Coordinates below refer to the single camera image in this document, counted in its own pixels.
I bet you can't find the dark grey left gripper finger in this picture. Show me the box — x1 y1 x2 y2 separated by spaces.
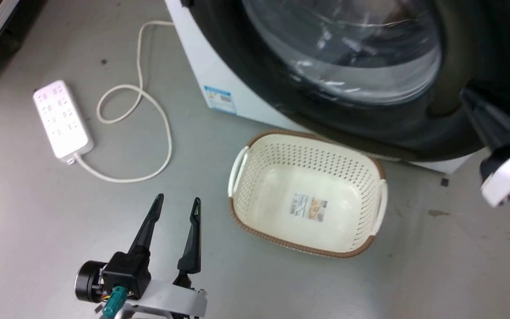
177 197 202 275
128 193 165 257

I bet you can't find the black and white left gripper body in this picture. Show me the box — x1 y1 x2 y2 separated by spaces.
74 251 208 319

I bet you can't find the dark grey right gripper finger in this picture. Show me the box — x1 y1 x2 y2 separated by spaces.
460 88 510 152

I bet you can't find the black round washing machine door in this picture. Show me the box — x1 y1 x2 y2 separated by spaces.
188 0 510 163

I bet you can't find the white washing machine body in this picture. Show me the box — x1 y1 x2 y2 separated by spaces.
165 0 510 175

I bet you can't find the paper label inside basket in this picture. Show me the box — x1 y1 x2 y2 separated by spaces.
289 192 328 222

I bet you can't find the cream perforated laundry basket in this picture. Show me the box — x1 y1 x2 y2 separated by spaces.
227 129 389 259

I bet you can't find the white power strip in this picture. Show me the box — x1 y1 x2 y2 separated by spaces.
32 80 95 165

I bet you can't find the blue energy label sticker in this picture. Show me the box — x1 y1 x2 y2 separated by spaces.
203 85 238 116

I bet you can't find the teal cable connector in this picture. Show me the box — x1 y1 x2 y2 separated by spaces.
100 286 130 319

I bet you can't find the white power strip cable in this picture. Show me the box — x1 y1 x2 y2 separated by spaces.
76 20 176 184

